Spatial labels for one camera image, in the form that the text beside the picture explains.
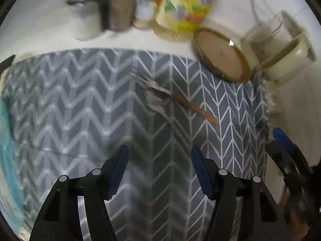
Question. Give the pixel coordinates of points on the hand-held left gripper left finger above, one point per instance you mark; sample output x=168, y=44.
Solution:
x=117, y=173

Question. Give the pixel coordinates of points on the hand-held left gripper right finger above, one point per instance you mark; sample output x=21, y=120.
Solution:
x=203, y=173

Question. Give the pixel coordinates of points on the white canister with wooden lid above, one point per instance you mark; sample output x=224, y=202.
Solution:
x=219, y=51

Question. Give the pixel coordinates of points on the glass measuring jug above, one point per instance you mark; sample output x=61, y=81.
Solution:
x=280, y=47

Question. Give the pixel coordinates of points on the brown filled glass jar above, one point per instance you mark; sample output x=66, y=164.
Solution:
x=120, y=12

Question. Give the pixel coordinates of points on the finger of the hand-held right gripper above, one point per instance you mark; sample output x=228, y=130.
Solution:
x=284, y=139

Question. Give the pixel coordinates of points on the white and black container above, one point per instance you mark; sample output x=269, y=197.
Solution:
x=84, y=17

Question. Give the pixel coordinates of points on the metal spoon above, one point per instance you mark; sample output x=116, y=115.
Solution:
x=154, y=100

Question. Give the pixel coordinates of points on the green lid spice bottle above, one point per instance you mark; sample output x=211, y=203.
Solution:
x=148, y=5

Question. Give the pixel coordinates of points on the blue translucent plastic tub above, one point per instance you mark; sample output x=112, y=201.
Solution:
x=10, y=170

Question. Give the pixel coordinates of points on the yellow oil bottle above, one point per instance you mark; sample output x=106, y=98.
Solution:
x=180, y=15

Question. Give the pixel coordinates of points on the grey chevron placemat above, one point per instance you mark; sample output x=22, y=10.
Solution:
x=87, y=110

